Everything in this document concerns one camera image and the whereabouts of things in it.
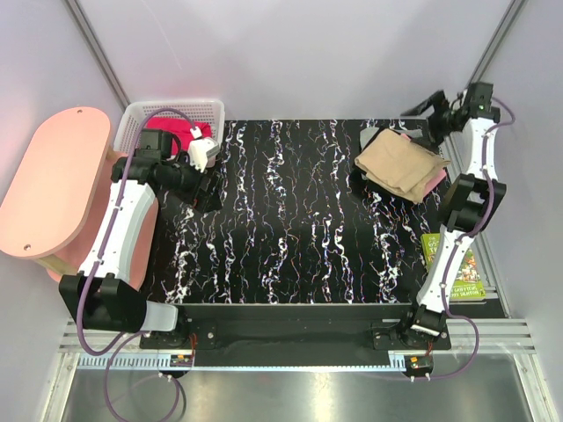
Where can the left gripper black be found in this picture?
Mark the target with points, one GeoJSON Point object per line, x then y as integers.
{"type": "Point", "coordinates": [208, 200]}

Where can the pink tiered shelf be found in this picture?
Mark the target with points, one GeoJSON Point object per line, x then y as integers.
{"type": "Point", "coordinates": [55, 204]}

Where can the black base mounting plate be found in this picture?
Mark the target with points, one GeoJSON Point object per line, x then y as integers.
{"type": "Point", "coordinates": [295, 336]}

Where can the black folded t shirt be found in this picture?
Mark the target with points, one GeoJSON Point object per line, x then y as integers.
{"type": "Point", "coordinates": [365, 176]}

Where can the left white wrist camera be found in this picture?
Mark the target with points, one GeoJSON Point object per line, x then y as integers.
{"type": "Point", "coordinates": [201, 149]}

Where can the green treehouse book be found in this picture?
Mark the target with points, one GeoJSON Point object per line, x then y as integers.
{"type": "Point", "coordinates": [463, 281]}

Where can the magenta t shirt in basket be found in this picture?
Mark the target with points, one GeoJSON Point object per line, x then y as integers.
{"type": "Point", "coordinates": [180, 128]}

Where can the beige t shirt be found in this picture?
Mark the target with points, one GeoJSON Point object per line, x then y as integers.
{"type": "Point", "coordinates": [400, 165]}

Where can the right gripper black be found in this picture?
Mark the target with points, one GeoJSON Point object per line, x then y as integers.
{"type": "Point", "coordinates": [438, 104]}

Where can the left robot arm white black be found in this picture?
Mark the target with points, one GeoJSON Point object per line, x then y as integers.
{"type": "Point", "coordinates": [101, 296]}

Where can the pink folded t shirt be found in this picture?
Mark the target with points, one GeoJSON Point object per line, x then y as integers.
{"type": "Point", "coordinates": [423, 170]}

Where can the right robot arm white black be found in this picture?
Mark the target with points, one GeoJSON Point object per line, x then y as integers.
{"type": "Point", "coordinates": [467, 207]}

